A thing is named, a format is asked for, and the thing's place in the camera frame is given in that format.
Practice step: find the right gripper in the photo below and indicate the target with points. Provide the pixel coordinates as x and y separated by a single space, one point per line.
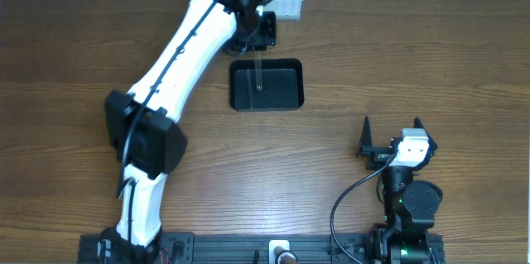
377 154

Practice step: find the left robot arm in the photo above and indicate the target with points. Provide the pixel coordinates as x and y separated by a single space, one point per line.
207 32

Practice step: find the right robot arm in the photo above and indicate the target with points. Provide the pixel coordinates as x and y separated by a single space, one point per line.
414 206

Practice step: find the white test tube rack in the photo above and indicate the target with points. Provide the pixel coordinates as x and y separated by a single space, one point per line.
290 3

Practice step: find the clear test tube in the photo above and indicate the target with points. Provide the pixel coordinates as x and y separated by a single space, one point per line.
249 90
259 73

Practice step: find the mounting rail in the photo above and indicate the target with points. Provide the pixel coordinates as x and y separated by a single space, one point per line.
232 251

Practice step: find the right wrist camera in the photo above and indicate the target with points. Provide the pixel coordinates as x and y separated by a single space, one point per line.
410 146

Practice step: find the black tray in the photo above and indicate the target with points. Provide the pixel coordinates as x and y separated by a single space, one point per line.
277 86

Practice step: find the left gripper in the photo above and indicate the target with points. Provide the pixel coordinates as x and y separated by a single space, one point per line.
263 32

